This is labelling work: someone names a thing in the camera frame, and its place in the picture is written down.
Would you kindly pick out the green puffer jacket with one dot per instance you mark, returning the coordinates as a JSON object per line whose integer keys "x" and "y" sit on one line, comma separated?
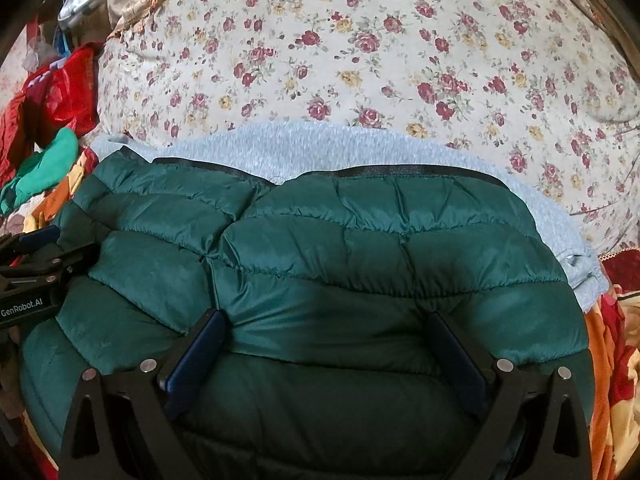
{"x": 325, "y": 260}

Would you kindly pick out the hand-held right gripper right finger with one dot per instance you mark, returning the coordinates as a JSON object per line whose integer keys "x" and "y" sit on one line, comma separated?
{"x": 457, "y": 360}

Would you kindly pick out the floral quilt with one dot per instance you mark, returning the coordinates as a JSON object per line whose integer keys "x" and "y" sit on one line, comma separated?
{"x": 350, "y": 35}

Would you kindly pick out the red cloth pile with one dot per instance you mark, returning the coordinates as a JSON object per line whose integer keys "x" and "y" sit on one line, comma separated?
{"x": 70, "y": 90}

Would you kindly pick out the light blue knit cloth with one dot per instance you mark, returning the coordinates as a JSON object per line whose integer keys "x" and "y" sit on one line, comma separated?
{"x": 325, "y": 145}

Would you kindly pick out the red orange patterned blanket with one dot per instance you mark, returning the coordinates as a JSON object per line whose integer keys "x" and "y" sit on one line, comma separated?
{"x": 615, "y": 360}

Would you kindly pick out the bright green cloth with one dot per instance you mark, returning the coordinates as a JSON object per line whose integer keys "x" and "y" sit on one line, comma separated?
{"x": 55, "y": 152}

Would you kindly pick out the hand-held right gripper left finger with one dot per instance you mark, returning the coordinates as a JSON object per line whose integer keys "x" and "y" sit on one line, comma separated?
{"x": 195, "y": 360}

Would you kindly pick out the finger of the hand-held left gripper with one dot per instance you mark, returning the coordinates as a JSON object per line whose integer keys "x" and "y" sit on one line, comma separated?
{"x": 42, "y": 234}
{"x": 60, "y": 262}

